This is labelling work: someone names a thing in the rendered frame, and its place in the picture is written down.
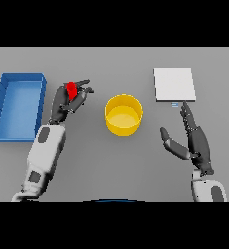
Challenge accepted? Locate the yellow bowl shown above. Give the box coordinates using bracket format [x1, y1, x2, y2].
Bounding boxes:
[104, 93, 144, 137]

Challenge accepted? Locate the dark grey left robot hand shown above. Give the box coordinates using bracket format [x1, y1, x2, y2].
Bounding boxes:
[47, 79, 95, 126]

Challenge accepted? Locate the pale square measuring scale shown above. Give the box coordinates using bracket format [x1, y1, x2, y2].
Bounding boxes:
[153, 67, 197, 108]

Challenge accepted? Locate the red beaker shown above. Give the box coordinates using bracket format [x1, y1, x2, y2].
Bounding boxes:
[65, 81, 79, 101]

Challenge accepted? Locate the blue plastic tray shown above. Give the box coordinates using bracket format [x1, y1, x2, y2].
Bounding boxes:
[0, 72, 48, 143]

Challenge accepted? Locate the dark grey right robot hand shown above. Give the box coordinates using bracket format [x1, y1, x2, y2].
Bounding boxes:
[159, 101, 215, 177]

